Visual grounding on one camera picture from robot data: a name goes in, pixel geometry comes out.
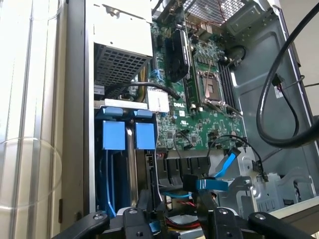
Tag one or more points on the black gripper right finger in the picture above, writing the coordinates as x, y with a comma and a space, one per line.
224, 224

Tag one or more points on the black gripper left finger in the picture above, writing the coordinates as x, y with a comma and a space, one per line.
134, 224

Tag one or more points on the blue plastic disk carrier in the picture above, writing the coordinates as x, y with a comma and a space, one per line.
113, 134

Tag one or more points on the black plastic fan shroud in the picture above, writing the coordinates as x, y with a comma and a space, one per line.
184, 164

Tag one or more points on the silver coin battery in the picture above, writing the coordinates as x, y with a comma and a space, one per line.
233, 133

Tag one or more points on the green motherboard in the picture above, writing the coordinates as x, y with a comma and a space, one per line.
199, 124

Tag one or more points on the metal locking lever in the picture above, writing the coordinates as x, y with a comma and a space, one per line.
234, 109
208, 77

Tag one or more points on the blue drive caddies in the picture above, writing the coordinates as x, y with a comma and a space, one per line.
124, 102

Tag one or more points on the metal socket cover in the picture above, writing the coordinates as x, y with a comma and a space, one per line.
214, 101

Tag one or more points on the silver chipset heat sink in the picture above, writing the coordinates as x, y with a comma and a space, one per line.
158, 99

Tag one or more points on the black RAM slot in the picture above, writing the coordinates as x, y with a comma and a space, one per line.
221, 82
194, 87
197, 87
190, 87
225, 82
232, 82
187, 87
228, 82

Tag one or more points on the CPU socket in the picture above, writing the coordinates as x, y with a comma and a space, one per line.
209, 84

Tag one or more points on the open PC case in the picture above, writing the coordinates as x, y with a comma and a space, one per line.
261, 62

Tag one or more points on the black graphics card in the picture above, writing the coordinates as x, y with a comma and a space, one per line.
177, 57

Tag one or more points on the silver power supply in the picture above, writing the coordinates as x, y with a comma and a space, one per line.
119, 30

